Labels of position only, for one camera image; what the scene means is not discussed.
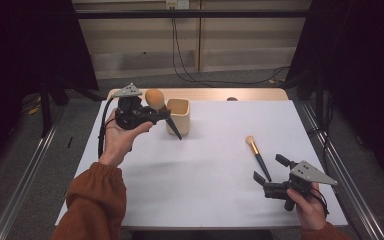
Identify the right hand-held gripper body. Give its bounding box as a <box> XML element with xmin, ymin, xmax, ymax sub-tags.
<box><xmin>262</xmin><ymin>160</ymin><xmax>339</xmax><ymax>212</ymax></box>

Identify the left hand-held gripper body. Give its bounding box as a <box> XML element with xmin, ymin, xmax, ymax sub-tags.
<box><xmin>109</xmin><ymin>82</ymin><xmax>163</xmax><ymax>131</ymax></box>

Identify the large tan makeup brush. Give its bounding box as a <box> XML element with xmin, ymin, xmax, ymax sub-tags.
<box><xmin>144</xmin><ymin>88</ymin><xmax>183</xmax><ymax>141</ymax></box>

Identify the cream square cup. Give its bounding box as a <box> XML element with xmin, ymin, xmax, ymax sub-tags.
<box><xmin>165</xmin><ymin>98</ymin><xmax>191</xmax><ymax>136</ymax></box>

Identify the small pale makeup brush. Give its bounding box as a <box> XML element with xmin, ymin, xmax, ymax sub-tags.
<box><xmin>245</xmin><ymin>135</ymin><xmax>273</xmax><ymax>183</ymax></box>

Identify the person's left hand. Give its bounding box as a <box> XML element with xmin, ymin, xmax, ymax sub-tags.
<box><xmin>98</xmin><ymin>109</ymin><xmax>154</xmax><ymax>168</ymax></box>

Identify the person's right hand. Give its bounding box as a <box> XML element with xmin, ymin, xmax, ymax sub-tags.
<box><xmin>286</xmin><ymin>185</ymin><xmax>328</xmax><ymax>232</ymax></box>

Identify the white table mat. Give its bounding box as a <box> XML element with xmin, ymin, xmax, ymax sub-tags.
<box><xmin>54</xmin><ymin>99</ymin><xmax>349</xmax><ymax>229</ymax></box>

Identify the black curtain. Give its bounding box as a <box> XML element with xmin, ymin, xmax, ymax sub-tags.
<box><xmin>0</xmin><ymin>0</ymin><xmax>100</xmax><ymax>174</ymax></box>
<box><xmin>284</xmin><ymin>0</ymin><xmax>384</xmax><ymax>191</ymax></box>

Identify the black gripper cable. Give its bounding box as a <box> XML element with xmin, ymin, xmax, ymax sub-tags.
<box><xmin>309</xmin><ymin>187</ymin><xmax>330</xmax><ymax>218</ymax></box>
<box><xmin>97</xmin><ymin>97</ymin><xmax>115</xmax><ymax>160</ymax></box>

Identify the aluminium floor rail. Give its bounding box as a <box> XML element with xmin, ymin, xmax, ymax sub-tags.
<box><xmin>0</xmin><ymin>109</ymin><xmax>64</xmax><ymax>240</ymax></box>
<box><xmin>296</xmin><ymin>99</ymin><xmax>384</xmax><ymax>240</ymax></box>

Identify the black wall cable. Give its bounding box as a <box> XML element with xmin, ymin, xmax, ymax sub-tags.
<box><xmin>171</xmin><ymin>16</ymin><xmax>292</xmax><ymax>85</ymax></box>

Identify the black metal stand post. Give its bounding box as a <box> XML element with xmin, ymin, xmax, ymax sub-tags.
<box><xmin>39</xmin><ymin>76</ymin><xmax>53</xmax><ymax>138</ymax></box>

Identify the black horizontal frame bar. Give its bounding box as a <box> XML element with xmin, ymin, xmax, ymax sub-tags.
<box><xmin>74</xmin><ymin>9</ymin><xmax>311</xmax><ymax>19</ymax></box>

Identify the white wall socket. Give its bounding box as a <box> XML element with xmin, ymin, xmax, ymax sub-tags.
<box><xmin>165</xmin><ymin>0</ymin><xmax>190</xmax><ymax>10</ymax></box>

